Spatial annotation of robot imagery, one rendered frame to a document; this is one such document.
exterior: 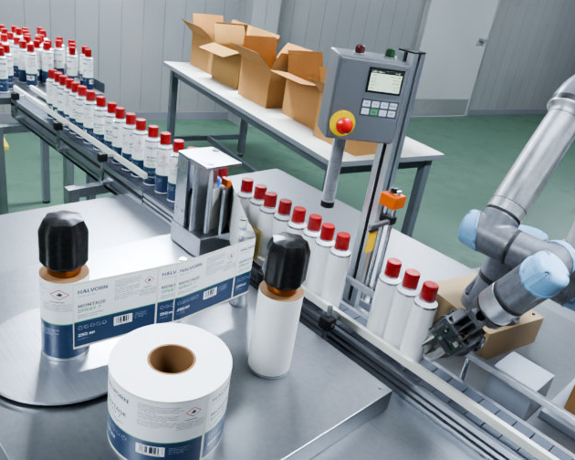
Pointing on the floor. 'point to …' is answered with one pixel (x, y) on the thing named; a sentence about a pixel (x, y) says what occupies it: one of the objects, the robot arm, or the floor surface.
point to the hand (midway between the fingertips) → (431, 350)
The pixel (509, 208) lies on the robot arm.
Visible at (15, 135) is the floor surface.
